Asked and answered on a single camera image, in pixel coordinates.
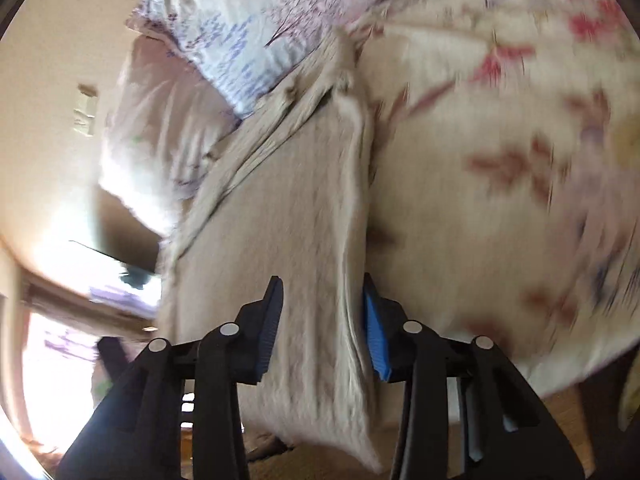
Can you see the beige cable-knit sweater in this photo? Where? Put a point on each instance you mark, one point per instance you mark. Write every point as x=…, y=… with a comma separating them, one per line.
x=288, y=196

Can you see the lavender print pillow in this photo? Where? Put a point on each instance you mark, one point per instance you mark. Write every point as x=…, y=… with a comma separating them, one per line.
x=242, y=47

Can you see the pink floral pillow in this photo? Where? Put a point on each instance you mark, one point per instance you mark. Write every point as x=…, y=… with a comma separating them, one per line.
x=167, y=119

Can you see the floral bedspread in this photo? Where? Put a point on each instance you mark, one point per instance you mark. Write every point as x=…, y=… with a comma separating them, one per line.
x=505, y=175

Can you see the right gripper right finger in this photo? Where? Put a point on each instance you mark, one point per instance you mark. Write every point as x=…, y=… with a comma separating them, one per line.
x=506, y=430

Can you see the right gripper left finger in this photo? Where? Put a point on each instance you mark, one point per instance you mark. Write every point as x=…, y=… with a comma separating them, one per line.
x=135, y=431

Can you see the wall light switch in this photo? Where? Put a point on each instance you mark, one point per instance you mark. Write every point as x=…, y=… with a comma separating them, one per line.
x=84, y=111

